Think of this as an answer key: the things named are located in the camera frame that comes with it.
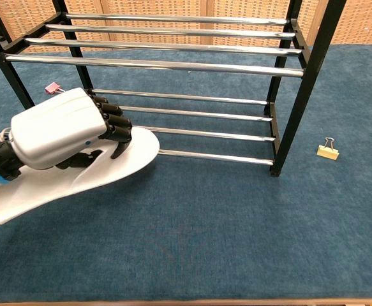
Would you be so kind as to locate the blue carpet mat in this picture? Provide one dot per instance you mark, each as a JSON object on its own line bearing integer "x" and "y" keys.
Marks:
{"x": 236, "y": 239}

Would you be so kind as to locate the chrome metal rack rod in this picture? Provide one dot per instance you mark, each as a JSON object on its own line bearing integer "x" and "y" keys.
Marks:
{"x": 173, "y": 32}
{"x": 205, "y": 114}
{"x": 205, "y": 133}
{"x": 173, "y": 46}
{"x": 205, "y": 155}
{"x": 173, "y": 96}
{"x": 173, "y": 19}
{"x": 141, "y": 64}

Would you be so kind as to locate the yellow binder clip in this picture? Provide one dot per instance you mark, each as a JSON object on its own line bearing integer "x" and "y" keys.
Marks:
{"x": 327, "y": 153}

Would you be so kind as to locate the black shoe rack frame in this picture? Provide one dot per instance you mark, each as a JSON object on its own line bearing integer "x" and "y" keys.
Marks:
{"x": 313, "y": 79}

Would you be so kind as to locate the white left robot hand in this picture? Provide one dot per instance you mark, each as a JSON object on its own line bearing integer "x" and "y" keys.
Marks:
{"x": 58, "y": 127}

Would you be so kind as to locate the woven wicker folding screen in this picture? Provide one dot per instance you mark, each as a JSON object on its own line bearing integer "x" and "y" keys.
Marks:
{"x": 236, "y": 8}

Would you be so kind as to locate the white slipper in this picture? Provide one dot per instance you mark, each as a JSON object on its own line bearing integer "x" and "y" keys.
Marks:
{"x": 134, "y": 159}

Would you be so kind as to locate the pink binder clip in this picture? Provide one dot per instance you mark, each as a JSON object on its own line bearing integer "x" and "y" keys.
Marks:
{"x": 52, "y": 87}

